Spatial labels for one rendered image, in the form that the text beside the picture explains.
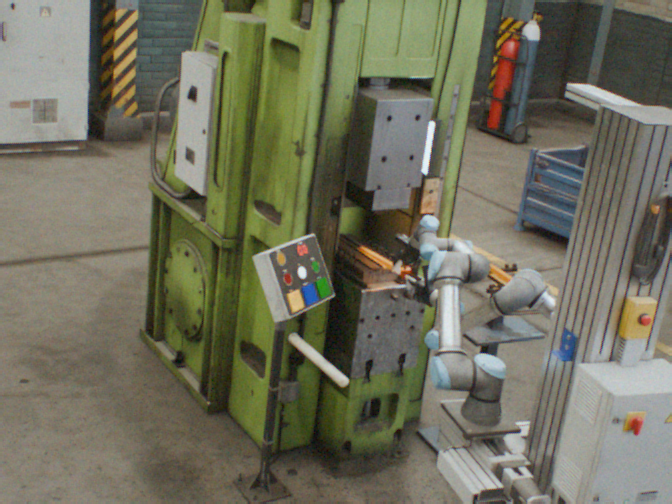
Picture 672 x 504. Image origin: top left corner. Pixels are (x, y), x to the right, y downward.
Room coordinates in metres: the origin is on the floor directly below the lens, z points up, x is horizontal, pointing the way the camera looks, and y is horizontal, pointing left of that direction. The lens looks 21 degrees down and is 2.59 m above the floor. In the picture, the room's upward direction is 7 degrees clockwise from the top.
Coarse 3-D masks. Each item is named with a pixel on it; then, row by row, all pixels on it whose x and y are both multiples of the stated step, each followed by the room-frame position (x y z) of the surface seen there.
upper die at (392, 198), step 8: (352, 184) 4.23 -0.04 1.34; (352, 192) 4.23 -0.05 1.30; (360, 192) 4.17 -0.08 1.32; (368, 192) 4.13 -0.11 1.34; (376, 192) 4.09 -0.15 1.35; (384, 192) 4.12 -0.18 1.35; (392, 192) 4.14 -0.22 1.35; (400, 192) 4.17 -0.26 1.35; (408, 192) 4.19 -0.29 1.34; (360, 200) 4.17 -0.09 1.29; (368, 200) 4.12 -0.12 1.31; (376, 200) 4.10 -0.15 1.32; (384, 200) 4.12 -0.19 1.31; (392, 200) 4.15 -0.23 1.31; (400, 200) 4.17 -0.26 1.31; (408, 200) 4.20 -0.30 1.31; (376, 208) 4.10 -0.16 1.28; (384, 208) 4.13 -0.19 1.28; (392, 208) 4.15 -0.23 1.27
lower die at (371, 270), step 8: (344, 240) 4.41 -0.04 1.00; (360, 240) 4.46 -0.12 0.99; (344, 248) 4.33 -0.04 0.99; (352, 248) 4.34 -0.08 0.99; (368, 248) 4.37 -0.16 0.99; (336, 256) 4.28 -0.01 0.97; (352, 256) 4.25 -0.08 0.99; (360, 256) 4.25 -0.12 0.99; (368, 256) 4.24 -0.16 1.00; (384, 256) 4.29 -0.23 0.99; (344, 264) 4.22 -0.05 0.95; (352, 264) 4.17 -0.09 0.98; (360, 264) 4.17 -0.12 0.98; (368, 264) 4.16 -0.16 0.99; (376, 264) 4.17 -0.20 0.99; (360, 272) 4.11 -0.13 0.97; (368, 272) 4.10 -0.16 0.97; (376, 272) 4.13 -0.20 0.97; (384, 272) 4.15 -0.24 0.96; (368, 280) 4.11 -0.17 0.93; (384, 280) 4.16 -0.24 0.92; (392, 280) 4.18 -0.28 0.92
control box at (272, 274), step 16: (304, 240) 3.82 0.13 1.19; (256, 256) 3.63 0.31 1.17; (272, 256) 3.62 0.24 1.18; (288, 256) 3.70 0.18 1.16; (304, 256) 3.78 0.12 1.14; (320, 256) 3.86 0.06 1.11; (272, 272) 3.59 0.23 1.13; (288, 272) 3.65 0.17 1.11; (320, 272) 3.81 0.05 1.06; (272, 288) 3.58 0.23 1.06; (288, 288) 3.61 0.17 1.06; (272, 304) 3.58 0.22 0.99; (288, 304) 3.57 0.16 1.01; (304, 304) 3.64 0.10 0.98
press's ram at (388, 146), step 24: (360, 96) 4.17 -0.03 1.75; (384, 96) 4.16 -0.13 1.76; (408, 96) 4.22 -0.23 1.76; (360, 120) 4.15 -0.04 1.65; (384, 120) 4.09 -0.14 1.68; (408, 120) 4.16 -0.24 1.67; (360, 144) 4.13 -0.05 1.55; (384, 144) 4.10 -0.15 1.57; (408, 144) 4.17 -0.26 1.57; (360, 168) 4.11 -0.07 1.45; (384, 168) 4.11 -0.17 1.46; (408, 168) 4.18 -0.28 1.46
